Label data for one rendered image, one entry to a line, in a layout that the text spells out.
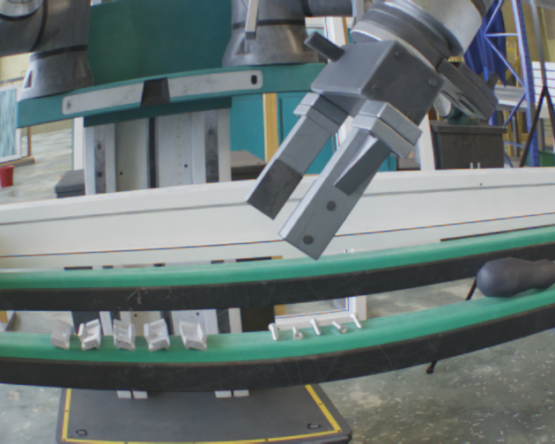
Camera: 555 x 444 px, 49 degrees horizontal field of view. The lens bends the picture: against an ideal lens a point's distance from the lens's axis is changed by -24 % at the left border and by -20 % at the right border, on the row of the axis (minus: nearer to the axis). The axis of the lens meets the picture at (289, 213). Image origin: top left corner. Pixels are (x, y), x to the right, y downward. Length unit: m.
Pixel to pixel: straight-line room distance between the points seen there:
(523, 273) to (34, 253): 0.55
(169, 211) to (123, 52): 0.77
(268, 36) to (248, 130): 3.04
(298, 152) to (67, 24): 0.87
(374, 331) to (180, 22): 1.07
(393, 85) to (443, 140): 3.99
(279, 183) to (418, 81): 0.17
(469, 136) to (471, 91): 4.01
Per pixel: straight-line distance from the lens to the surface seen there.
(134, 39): 1.51
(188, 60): 1.51
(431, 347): 0.58
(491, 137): 4.63
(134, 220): 0.80
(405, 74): 0.48
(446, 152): 4.48
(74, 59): 1.38
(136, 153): 1.60
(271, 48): 1.37
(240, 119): 4.38
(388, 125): 0.44
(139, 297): 0.75
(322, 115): 0.59
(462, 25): 0.53
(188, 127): 1.60
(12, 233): 0.82
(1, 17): 1.27
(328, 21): 3.04
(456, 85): 0.54
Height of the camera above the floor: 1.05
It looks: 11 degrees down
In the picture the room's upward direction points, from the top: 2 degrees counter-clockwise
